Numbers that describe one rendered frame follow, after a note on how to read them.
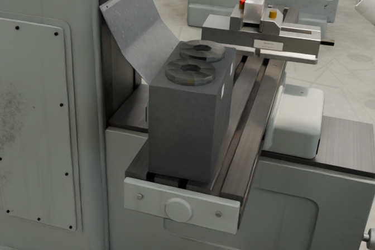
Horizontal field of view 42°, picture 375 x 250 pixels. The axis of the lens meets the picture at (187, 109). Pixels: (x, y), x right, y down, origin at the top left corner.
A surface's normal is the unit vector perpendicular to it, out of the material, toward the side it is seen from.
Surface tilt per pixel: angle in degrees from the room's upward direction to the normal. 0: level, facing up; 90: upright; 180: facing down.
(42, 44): 88
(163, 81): 0
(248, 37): 90
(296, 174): 90
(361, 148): 0
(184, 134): 90
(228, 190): 0
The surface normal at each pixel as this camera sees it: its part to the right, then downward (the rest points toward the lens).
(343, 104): 0.04, -0.87
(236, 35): -0.23, 0.47
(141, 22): 0.87, -0.24
